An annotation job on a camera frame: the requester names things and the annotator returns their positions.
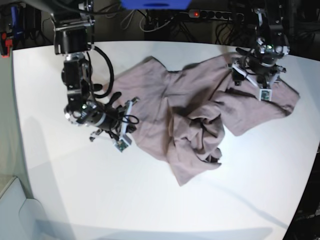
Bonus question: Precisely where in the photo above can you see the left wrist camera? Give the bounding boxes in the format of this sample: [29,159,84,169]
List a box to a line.
[258,88,272,102]

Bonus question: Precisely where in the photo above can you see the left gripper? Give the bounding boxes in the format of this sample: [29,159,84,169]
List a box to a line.
[227,56,287,89]

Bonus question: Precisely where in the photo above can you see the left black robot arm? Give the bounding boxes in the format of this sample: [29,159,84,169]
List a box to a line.
[229,0,290,90]

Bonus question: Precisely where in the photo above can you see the black power strip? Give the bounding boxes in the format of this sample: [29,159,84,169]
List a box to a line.
[187,9,234,22]

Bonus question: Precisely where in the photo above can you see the blue plastic box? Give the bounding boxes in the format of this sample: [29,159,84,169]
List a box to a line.
[120,0,191,10]

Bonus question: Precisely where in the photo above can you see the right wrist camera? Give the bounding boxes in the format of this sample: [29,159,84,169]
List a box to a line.
[114,134,132,153]

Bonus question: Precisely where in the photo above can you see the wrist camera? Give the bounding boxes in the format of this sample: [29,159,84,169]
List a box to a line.
[114,134,132,153]
[258,88,272,102]

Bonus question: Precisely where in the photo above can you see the mauve t-shirt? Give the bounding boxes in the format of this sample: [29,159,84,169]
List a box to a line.
[112,53,300,186]

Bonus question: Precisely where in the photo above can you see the grey rounded bin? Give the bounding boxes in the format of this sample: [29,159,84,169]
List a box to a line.
[0,177,50,240]

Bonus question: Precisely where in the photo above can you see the red and black clamp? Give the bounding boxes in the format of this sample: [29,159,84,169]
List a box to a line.
[0,32,13,58]

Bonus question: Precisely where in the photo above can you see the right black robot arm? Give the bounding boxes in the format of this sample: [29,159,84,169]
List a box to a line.
[26,0,139,151]

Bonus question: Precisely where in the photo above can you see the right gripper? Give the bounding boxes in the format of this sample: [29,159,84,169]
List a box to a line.
[89,97,140,145]

